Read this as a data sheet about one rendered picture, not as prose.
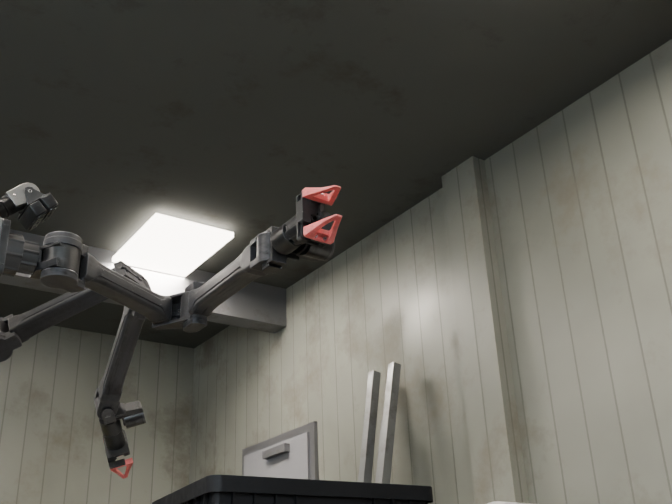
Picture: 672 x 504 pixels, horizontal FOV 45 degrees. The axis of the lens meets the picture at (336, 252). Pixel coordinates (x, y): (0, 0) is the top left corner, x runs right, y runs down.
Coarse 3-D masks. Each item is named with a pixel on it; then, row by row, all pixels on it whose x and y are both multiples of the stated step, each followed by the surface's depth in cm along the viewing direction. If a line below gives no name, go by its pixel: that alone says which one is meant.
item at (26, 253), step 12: (0, 240) 165; (12, 240) 167; (24, 240) 170; (0, 252) 164; (12, 252) 166; (24, 252) 168; (36, 252) 169; (0, 264) 163; (12, 264) 166; (24, 264) 168; (36, 264) 169
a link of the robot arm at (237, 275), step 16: (256, 240) 174; (240, 256) 179; (256, 256) 172; (224, 272) 183; (240, 272) 177; (256, 272) 175; (192, 288) 199; (208, 288) 189; (224, 288) 185; (240, 288) 185; (192, 304) 195; (208, 304) 193; (192, 320) 195
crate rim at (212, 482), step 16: (208, 480) 119; (224, 480) 119; (240, 480) 120; (256, 480) 122; (272, 480) 123; (288, 480) 124; (304, 480) 125; (320, 480) 127; (176, 496) 130; (192, 496) 124; (336, 496) 127; (352, 496) 128; (368, 496) 130; (384, 496) 131; (400, 496) 132; (416, 496) 134; (432, 496) 136
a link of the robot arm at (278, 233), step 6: (282, 228) 165; (276, 234) 166; (282, 234) 164; (276, 240) 166; (282, 240) 165; (276, 246) 167; (282, 246) 166; (288, 246) 165; (294, 246) 165; (300, 246) 170; (306, 246) 168; (282, 252) 168; (288, 252) 168; (294, 252) 170; (300, 252) 170
